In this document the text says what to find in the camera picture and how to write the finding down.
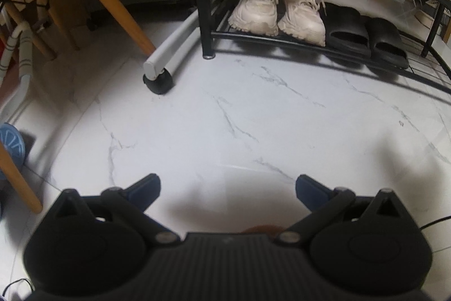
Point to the cream chunky sneaker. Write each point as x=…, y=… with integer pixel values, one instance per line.
x=256, y=17
x=302, y=21

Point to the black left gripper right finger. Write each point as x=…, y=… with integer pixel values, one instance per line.
x=325, y=206

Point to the black metal shoe rack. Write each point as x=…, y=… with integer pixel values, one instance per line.
x=213, y=21

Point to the white striped tube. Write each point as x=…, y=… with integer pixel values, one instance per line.
x=20, y=42

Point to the blue round object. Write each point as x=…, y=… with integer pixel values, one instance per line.
x=13, y=142

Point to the grey rolling stand leg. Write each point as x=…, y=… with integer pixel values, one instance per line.
x=156, y=76

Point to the black slide sandal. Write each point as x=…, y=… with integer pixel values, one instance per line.
x=345, y=30
x=385, y=42

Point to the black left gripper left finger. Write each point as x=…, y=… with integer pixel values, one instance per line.
x=129, y=205

